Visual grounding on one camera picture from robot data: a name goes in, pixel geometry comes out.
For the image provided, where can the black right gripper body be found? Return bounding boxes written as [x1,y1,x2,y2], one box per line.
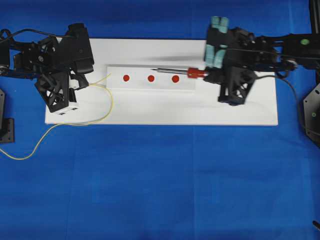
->
[203,27,253,84]

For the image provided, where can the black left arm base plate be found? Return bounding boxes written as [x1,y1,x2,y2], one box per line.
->
[0,89,15,144]

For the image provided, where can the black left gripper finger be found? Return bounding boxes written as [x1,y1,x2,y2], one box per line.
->
[59,23,94,74]
[34,72,77,113]

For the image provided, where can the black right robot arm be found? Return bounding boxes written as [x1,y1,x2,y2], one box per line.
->
[203,16,320,106]

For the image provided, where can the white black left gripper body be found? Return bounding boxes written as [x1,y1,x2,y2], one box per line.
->
[37,34,89,116]

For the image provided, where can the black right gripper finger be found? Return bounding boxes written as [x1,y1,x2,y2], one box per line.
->
[204,16,229,68]
[218,66,258,106]

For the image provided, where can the red handled soldering iron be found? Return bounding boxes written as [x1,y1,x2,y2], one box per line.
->
[151,67,208,79]

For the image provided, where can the large white foam board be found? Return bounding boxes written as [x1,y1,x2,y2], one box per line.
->
[45,38,278,126]

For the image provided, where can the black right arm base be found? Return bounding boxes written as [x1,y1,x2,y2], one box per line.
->
[303,84,320,147]

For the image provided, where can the yellow solder wire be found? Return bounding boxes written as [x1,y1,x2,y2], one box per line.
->
[0,72,114,160]

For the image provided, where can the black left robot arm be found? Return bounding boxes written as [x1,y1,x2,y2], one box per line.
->
[0,23,94,113]

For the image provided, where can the blue table cloth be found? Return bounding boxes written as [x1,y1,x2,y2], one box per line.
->
[0,0,320,240]

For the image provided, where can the black camera cable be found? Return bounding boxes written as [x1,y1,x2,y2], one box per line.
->
[0,28,73,41]

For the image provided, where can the small raised white board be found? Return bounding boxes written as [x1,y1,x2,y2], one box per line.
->
[106,65,196,92]

